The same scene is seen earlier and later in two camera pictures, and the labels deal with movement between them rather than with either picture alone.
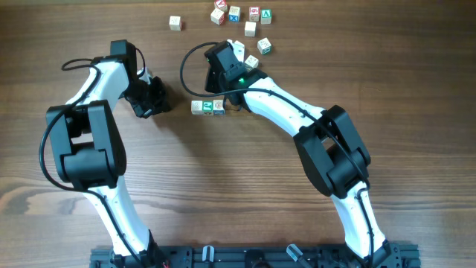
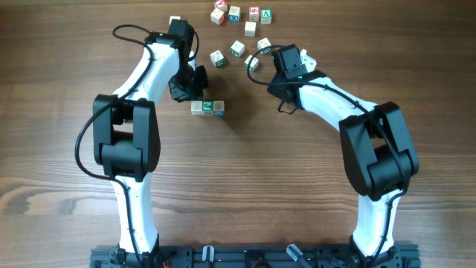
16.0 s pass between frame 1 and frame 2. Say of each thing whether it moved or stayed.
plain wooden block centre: stayed
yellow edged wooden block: stayed
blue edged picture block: stayed
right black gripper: moved
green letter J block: stayed
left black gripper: moved
